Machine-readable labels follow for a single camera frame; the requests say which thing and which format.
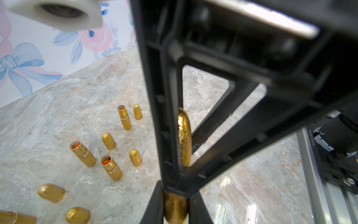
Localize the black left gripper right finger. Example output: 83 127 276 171
188 191 213 224

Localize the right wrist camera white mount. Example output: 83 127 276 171
4 0 103 32

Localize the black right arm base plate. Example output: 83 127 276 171
307 114 358 195

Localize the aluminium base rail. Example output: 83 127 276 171
297 109 358 224

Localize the gold lipstick cap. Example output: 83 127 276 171
133 104 143 120
37 183 66 203
65 207 91 224
130 149 143 167
102 133 117 150

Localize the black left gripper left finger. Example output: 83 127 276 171
140 181 164 224

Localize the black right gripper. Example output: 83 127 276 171
179 1 358 95

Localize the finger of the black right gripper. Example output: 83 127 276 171
180 81 358 196
131 1 185 196

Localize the gold bullet lipstick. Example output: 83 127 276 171
0 211 37 224
163 108 192 224
100 155 123 181
117 105 132 130

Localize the gold lipstick tube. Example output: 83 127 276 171
70 141 97 167

